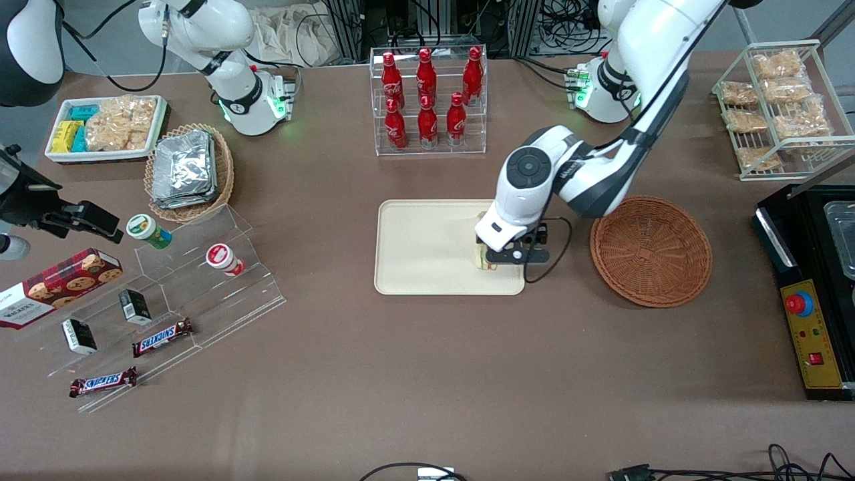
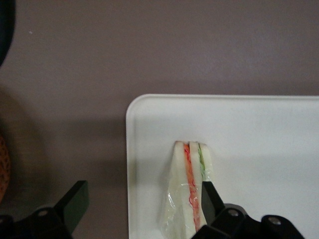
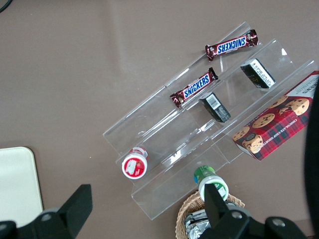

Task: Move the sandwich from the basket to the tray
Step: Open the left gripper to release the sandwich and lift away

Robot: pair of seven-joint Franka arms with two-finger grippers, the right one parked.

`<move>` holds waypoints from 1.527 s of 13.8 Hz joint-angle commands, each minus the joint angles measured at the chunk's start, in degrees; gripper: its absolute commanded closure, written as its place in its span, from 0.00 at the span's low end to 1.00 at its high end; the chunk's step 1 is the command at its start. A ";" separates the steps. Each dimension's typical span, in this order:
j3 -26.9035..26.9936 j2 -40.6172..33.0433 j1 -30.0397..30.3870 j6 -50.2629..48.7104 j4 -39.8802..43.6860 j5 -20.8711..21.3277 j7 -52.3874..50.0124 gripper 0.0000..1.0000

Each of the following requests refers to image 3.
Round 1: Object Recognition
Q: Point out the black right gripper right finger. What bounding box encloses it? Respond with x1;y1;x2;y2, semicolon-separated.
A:
198;183;310;239

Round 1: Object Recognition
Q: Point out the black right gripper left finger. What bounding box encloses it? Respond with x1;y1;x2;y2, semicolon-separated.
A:
0;184;94;239

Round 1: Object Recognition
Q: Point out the oval light wicker basket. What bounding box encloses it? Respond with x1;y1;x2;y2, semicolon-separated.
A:
175;190;246;239

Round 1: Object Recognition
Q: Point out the beige plastic tray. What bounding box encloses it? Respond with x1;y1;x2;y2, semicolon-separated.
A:
0;146;44;226

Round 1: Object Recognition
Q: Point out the foil wrapped package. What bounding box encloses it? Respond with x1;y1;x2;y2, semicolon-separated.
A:
183;208;218;239

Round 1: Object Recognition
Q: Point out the green yogurt cup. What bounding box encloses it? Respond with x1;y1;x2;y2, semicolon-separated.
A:
193;165;229;203

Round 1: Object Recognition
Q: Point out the red yogurt cup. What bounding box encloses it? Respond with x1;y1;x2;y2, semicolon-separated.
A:
121;146;150;180

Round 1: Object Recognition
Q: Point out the clear acrylic step riser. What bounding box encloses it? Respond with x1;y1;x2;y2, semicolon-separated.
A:
164;21;319;161
102;86;231;221

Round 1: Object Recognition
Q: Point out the red tartan cookie box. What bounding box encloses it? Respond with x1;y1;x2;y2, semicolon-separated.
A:
231;71;319;161

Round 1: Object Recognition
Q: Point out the small black box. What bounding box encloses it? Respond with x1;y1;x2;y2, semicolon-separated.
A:
240;58;277;90
199;92;232;123

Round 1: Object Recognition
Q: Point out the Snickers chocolate bar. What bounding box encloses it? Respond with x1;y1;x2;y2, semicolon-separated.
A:
205;29;259;62
169;67;219;109

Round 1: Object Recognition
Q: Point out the black looped cable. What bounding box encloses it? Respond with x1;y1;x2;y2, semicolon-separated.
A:
0;0;12;13

